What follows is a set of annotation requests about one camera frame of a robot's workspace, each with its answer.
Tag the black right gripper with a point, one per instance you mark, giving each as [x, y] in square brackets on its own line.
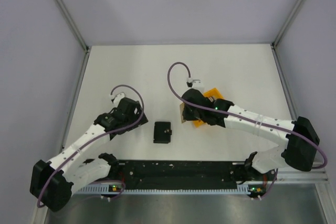
[186, 115]

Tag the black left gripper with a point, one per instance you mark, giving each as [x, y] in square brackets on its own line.
[143, 121]

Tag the credit card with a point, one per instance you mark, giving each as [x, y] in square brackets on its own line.
[182, 105]

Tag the black leather card holder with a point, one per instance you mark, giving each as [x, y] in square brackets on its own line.
[162, 132]

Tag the yellow plastic bin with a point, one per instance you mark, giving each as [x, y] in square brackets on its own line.
[213, 94]

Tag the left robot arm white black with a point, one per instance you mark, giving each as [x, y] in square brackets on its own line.
[55, 181]

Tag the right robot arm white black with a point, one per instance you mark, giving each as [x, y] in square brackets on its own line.
[295, 141]

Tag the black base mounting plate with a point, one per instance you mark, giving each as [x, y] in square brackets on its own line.
[179, 175]

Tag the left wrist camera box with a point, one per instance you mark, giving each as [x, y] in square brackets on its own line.
[116, 98]

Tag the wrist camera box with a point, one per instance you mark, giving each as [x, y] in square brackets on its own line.
[116, 98]
[196, 84]

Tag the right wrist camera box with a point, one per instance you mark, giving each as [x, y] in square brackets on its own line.
[196, 84]

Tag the grey slotted cable duct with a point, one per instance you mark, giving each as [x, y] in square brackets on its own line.
[105, 189]

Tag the aluminium frame post left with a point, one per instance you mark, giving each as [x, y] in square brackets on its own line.
[71, 25]

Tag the aluminium frame post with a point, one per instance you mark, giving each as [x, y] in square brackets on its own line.
[289, 20]
[71, 25]

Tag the aluminium frame post right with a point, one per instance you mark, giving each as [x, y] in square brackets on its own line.
[289, 20]

